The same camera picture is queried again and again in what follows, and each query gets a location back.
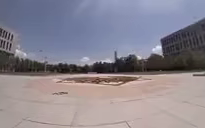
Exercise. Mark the row of trees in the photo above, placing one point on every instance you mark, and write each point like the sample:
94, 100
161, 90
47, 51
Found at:
90, 66

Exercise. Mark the dark tower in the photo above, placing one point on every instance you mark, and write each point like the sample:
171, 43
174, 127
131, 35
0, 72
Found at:
115, 56

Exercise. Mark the pale paved plaza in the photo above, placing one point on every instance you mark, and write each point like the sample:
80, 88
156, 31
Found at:
100, 110

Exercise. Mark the dark ground patch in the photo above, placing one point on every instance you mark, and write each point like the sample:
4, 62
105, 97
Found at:
60, 93

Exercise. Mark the large grey office building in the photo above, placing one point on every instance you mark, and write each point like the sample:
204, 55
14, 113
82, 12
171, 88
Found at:
190, 38

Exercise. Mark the white building with dark windows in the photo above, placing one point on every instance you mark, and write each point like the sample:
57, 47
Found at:
0, 41

